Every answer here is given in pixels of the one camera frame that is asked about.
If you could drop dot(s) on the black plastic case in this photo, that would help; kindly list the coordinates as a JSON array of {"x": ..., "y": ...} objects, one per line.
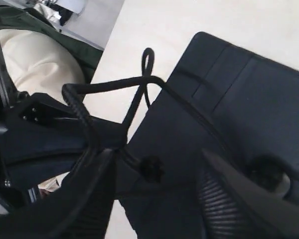
[{"x": 240, "y": 106}]

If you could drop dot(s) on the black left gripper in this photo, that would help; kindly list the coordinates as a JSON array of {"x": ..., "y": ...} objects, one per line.
[{"x": 41, "y": 138}]

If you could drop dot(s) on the person in cream trousers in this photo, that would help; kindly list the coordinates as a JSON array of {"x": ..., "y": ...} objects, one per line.
[{"x": 39, "y": 59}]

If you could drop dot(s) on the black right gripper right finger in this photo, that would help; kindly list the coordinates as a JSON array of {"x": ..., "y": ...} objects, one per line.
[{"x": 234, "y": 207}]

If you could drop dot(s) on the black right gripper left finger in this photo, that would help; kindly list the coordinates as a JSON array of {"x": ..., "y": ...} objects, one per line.
[{"x": 78, "y": 210}]

